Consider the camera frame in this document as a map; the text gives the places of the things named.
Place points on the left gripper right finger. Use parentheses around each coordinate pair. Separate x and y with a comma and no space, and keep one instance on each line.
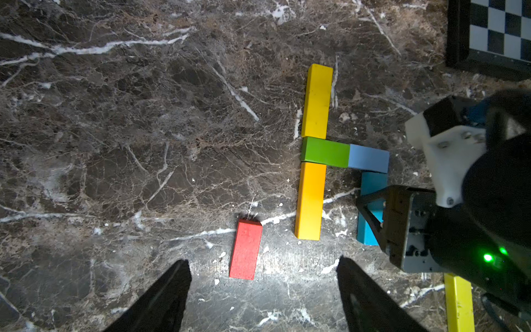
(366,306)

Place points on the light blue short block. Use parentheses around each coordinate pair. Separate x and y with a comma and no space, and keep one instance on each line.
(368,159)

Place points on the red short block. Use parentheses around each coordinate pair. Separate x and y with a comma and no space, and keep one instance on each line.
(246,249)

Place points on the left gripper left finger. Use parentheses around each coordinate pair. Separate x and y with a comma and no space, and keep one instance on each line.
(162,306)

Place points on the black white checkerboard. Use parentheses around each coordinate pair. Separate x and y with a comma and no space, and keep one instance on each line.
(490,37)

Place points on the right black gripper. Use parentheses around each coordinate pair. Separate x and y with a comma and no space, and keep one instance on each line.
(405,227)

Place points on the green short block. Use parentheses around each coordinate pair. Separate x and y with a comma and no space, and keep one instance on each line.
(321,151)

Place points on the yellow-orange long block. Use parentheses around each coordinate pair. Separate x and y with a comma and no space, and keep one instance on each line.
(310,201)

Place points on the yellow long block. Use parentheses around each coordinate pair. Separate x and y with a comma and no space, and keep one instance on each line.
(459,304)
(317,101)

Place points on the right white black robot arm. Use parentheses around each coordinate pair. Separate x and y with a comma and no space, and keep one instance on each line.
(475,220)

